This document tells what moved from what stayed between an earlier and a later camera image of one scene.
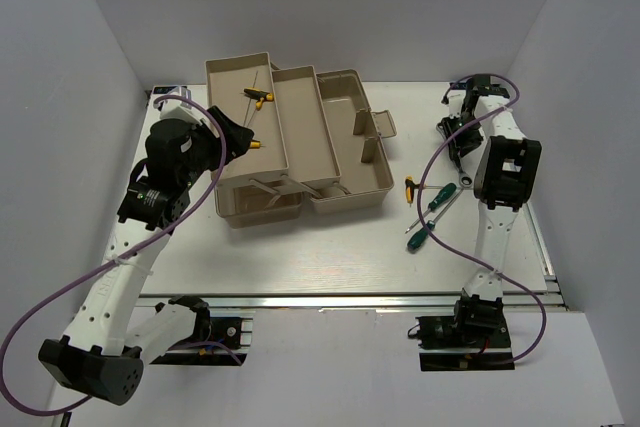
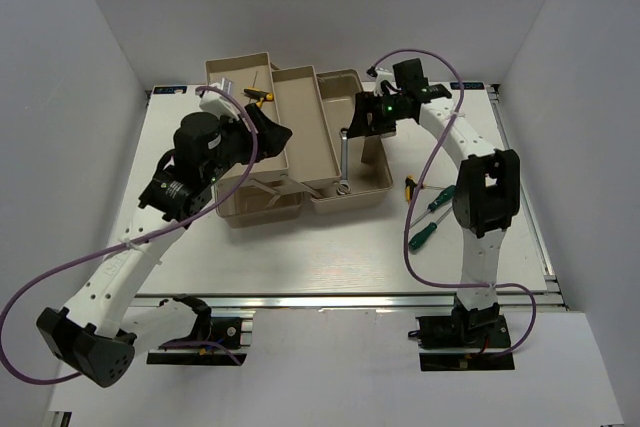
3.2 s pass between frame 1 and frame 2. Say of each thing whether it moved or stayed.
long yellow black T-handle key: stayed
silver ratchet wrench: moved
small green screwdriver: stayed
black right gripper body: moved
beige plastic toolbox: stayed
